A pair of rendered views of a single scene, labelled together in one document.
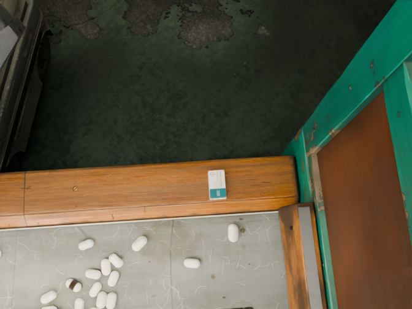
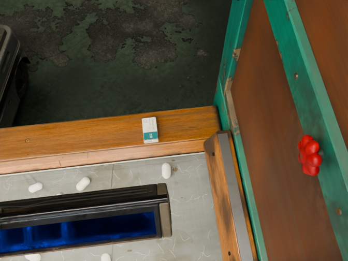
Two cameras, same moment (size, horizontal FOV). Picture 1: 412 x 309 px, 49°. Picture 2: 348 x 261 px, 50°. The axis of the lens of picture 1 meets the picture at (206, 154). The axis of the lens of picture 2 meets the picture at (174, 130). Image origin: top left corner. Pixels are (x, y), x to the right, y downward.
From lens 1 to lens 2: 0.27 m
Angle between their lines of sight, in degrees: 11
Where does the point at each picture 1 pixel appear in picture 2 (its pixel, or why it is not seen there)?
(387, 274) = (281, 137)
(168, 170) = (109, 122)
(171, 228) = (112, 171)
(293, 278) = (218, 197)
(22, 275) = not seen: outside the picture
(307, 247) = (227, 166)
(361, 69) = not seen: outside the picture
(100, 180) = (49, 132)
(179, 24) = (133, 52)
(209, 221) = (145, 163)
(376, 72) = not seen: outside the picture
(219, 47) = (166, 67)
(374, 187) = (264, 69)
